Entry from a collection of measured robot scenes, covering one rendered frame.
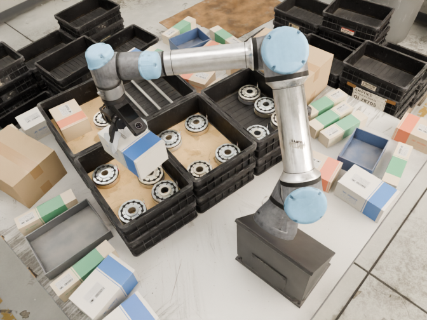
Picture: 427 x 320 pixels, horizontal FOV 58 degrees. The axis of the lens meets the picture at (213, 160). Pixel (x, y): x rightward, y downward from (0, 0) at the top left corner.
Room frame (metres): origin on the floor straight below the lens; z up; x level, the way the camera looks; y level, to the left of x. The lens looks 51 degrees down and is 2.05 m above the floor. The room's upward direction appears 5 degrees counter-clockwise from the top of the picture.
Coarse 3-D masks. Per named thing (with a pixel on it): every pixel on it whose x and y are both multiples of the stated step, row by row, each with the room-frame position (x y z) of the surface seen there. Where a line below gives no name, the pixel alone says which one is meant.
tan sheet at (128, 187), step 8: (112, 160) 1.04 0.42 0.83; (120, 168) 0.99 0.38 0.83; (120, 176) 0.95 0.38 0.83; (128, 176) 0.95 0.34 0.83; (136, 176) 0.95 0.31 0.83; (168, 176) 0.93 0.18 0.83; (120, 184) 0.91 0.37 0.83; (128, 184) 0.91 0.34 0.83; (136, 184) 0.91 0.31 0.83; (104, 192) 0.88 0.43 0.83; (112, 192) 0.88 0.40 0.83; (120, 192) 0.87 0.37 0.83; (128, 192) 0.87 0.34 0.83; (136, 192) 0.87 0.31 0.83; (144, 192) 0.86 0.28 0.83; (112, 200) 0.84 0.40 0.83; (120, 200) 0.84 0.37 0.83; (128, 200) 0.83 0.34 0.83; (144, 200) 0.83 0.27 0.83; (152, 200) 0.82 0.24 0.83; (112, 208) 0.80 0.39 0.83
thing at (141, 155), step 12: (108, 132) 0.90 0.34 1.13; (120, 132) 0.90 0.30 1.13; (144, 132) 0.89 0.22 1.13; (108, 144) 0.87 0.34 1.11; (120, 144) 0.85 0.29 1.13; (132, 144) 0.84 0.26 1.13; (144, 144) 0.84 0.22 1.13; (156, 144) 0.83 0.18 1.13; (120, 156) 0.83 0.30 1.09; (132, 156) 0.79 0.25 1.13; (144, 156) 0.79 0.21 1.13; (156, 156) 0.82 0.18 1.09; (132, 168) 0.79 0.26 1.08; (144, 168) 0.78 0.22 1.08
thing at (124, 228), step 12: (84, 156) 0.99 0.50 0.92; (168, 156) 0.95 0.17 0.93; (96, 192) 0.81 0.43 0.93; (180, 192) 0.78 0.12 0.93; (108, 204) 0.75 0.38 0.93; (156, 204) 0.74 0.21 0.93; (168, 204) 0.75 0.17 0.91; (144, 216) 0.70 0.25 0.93; (120, 228) 0.66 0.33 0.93; (132, 228) 0.67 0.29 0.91
